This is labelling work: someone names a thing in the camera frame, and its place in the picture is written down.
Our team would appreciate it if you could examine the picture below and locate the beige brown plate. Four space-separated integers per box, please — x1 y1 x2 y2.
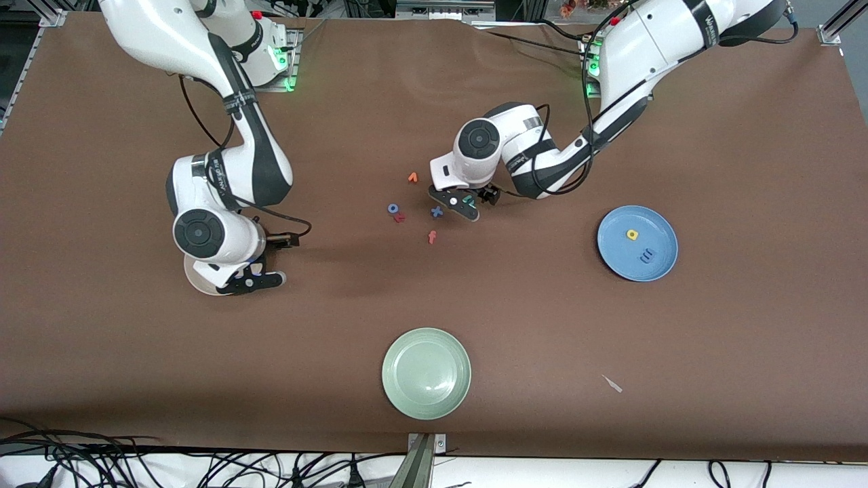
184 252 237 297

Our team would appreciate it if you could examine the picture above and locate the brown table cover sheet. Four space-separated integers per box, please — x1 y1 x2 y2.
0 12 868 463

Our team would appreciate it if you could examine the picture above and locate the blue plate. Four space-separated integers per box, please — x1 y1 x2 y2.
597 205 679 283

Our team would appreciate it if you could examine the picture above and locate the pale green plate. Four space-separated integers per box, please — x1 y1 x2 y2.
381 327 472 421

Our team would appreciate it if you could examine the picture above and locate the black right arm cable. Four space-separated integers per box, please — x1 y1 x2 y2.
252 203 313 239
178 73 237 151

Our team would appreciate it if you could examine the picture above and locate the black cable on table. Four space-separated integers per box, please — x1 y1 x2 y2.
475 22 603 62

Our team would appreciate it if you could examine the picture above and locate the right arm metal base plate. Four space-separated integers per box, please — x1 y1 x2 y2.
254 27 300 93

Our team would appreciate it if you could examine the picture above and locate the grey metal post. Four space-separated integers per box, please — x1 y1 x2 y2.
389 434 435 488

